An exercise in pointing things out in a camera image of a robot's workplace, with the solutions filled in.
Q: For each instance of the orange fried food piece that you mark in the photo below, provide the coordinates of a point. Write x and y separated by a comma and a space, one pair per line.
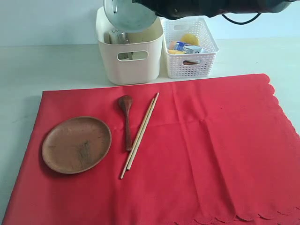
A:
186, 62

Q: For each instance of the brown egg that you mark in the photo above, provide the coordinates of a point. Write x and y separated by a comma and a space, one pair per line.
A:
172, 45

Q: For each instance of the pale green bowl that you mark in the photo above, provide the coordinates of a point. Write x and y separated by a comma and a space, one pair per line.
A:
128, 16

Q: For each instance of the white perforated plastic basket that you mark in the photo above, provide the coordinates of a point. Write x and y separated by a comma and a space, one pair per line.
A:
173, 31

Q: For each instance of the brown wooden plate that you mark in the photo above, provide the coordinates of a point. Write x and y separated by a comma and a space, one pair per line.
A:
76, 145

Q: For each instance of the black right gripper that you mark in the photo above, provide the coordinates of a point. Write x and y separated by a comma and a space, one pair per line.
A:
176, 9

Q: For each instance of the large cream plastic bin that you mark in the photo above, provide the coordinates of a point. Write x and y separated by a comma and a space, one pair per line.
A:
136, 62

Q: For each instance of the red table cloth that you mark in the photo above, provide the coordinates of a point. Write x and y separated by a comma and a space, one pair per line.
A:
216, 151

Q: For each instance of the brown wooden spoon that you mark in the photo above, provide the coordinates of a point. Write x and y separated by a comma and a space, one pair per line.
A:
125, 103

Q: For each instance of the yellow lemon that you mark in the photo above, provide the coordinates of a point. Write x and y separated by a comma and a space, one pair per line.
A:
190, 39

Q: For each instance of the wooden chopstick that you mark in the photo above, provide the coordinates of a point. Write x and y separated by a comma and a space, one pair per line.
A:
136, 140
143, 131

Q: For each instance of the yellow cheese wedge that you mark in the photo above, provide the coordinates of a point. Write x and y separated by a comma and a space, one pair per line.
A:
175, 52

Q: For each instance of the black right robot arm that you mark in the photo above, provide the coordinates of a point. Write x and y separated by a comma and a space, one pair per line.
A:
219, 7

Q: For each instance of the stainless steel cup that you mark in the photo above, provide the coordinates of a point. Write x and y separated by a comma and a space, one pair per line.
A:
118, 37

